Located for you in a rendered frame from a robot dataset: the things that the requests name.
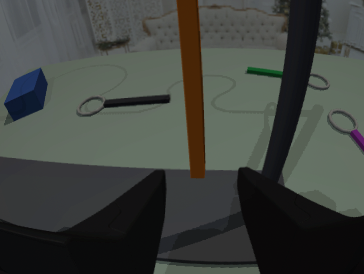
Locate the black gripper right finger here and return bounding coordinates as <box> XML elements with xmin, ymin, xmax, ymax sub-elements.
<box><xmin>236</xmin><ymin>166</ymin><xmax>364</xmax><ymax>274</ymax></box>

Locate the green handle with grey loop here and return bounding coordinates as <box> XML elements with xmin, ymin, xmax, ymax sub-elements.
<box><xmin>247</xmin><ymin>67</ymin><xmax>331</xmax><ymax>91</ymax></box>

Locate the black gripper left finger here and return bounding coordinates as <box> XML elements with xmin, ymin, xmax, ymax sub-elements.
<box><xmin>0</xmin><ymin>170</ymin><xmax>166</xmax><ymax>274</ymax></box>

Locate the purple bar with grey loop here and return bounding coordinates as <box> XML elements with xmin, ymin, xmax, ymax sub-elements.
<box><xmin>328</xmin><ymin>109</ymin><xmax>364</xmax><ymax>152</ymax></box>

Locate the grey loop with black handle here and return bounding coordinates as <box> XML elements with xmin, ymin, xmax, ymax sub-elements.
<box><xmin>77</xmin><ymin>94</ymin><xmax>170</xmax><ymax>116</ymax></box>

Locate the orange handle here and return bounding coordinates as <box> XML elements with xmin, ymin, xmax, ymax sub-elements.
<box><xmin>177</xmin><ymin>0</ymin><xmax>205</xmax><ymax>178</ymax></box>

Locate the dark blue block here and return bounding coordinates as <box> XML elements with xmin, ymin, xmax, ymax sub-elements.
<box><xmin>4</xmin><ymin>68</ymin><xmax>48</xmax><ymax>121</ymax></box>

